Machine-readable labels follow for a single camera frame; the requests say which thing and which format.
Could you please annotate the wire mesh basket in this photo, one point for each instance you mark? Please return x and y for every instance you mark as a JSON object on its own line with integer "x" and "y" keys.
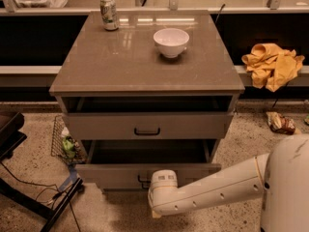
{"x": 59, "y": 132}

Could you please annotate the white ceramic bowl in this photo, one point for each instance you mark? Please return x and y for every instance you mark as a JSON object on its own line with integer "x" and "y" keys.
{"x": 171, "y": 42}

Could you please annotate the grey drawer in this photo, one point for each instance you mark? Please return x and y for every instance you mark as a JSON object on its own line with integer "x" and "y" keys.
{"x": 130, "y": 164}
{"x": 122, "y": 126}

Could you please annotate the brown snack packet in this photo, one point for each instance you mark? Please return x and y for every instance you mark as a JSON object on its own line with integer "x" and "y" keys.
{"x": 281, "y": 124}

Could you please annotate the blue tape strip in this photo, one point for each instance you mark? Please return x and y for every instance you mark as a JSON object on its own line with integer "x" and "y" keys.
{"x": 70, "y": 179}

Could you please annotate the green white soda can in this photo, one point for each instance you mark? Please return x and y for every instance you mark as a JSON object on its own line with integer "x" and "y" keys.
{"x": 109, "y": 15}

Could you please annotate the yellow crumpled cloth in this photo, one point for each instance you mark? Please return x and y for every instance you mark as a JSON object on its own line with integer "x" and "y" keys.
{"x": 272, "y": 66}

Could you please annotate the grey drawer cabinet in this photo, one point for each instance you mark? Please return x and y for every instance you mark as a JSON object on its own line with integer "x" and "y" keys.
{"x": 123, "y": 72}

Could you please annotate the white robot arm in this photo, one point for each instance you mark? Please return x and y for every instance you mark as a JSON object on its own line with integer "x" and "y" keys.
{"x": 280, "y": 178}

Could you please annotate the green snack bag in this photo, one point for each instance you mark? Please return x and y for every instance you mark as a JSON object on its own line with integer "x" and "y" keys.
{"x": 68, "y": 147}

